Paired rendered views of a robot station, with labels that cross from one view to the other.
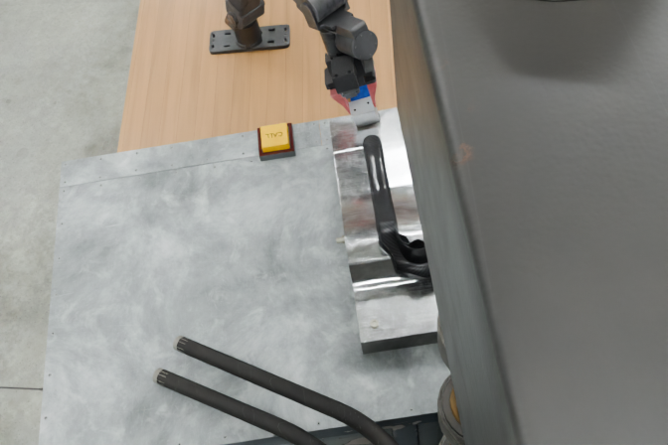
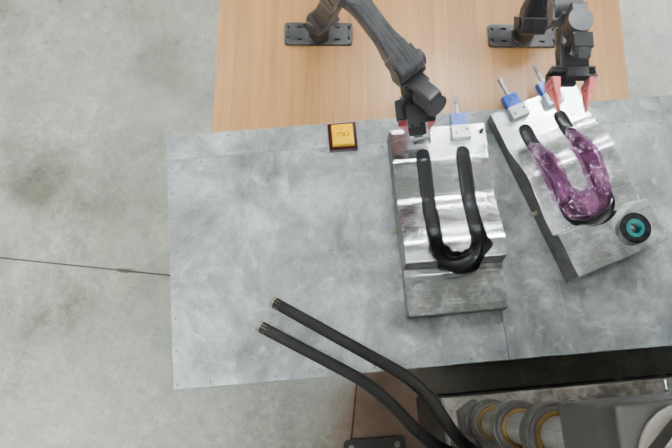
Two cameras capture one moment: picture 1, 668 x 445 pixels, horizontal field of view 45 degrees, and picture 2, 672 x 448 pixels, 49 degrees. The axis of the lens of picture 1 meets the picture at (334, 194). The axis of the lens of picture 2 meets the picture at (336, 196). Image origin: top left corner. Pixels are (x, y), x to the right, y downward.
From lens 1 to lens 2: 0.69 m
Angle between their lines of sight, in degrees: 18
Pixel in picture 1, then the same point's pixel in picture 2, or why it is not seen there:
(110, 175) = (208, 153)
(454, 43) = not seen: outside the picture
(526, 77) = not seen: outside the picture
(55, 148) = (109, 53)
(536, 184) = not seen: outside the picture
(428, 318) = (457, 301)
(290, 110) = (353, 107)
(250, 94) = (320, 88)
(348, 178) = (403, 185)
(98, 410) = (215, 347)
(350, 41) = (426, 103)
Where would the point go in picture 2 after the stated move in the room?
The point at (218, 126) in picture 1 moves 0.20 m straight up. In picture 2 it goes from (294, 116) to (289, 88)
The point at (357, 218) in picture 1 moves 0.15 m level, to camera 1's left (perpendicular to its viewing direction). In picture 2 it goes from (411, 223) to (354, 231)
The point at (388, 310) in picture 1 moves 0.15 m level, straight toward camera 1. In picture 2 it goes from (429, 293) to (434, 351)
